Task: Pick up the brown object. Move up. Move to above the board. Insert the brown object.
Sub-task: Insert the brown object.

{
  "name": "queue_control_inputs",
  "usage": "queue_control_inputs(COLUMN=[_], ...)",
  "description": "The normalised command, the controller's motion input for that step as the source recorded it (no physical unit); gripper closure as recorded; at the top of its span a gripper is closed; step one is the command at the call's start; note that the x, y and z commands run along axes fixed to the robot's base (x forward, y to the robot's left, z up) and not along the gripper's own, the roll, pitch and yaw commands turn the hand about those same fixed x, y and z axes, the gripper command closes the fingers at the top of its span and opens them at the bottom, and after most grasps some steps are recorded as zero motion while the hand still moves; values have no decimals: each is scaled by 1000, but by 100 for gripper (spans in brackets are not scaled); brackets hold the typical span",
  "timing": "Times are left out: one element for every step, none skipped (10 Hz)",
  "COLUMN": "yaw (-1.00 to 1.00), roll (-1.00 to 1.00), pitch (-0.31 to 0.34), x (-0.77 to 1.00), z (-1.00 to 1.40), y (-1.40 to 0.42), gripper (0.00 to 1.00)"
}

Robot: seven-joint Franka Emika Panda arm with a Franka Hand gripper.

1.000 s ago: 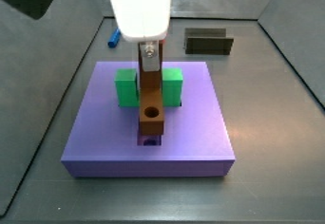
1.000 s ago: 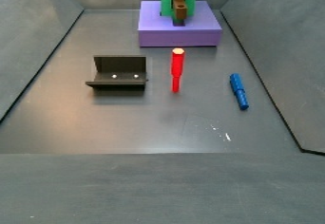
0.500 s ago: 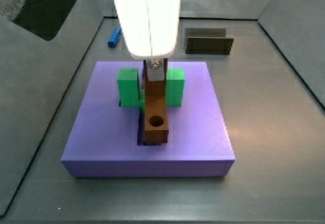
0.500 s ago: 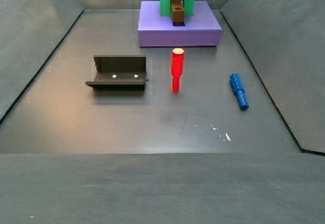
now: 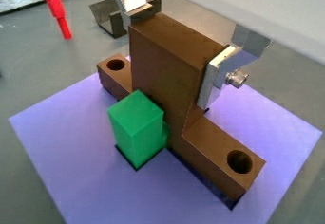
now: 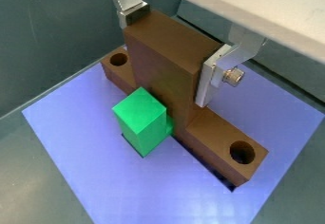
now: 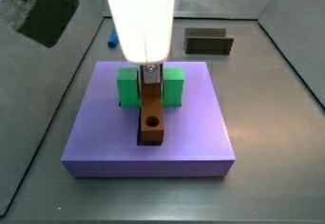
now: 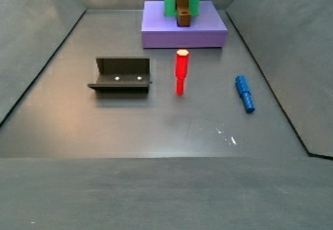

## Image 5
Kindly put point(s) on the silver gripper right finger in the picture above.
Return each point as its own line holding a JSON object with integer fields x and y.
{"x": 224, "y": 67}

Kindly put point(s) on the brown T-shaped block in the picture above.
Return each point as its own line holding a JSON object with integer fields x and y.
{"x": 165, "y": 68}

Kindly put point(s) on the purple base board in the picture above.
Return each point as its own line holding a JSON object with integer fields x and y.
{"x": 276, "y": 115}

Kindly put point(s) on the dark grey U-shaped block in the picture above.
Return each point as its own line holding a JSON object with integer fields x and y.
{"x": 109, "y": 15}

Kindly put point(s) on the red peg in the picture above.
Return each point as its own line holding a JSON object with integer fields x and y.
{"x": 57, "y": 8}

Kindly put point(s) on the green U-shaped block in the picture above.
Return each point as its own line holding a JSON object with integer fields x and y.
{"x": 140, "y": 130}

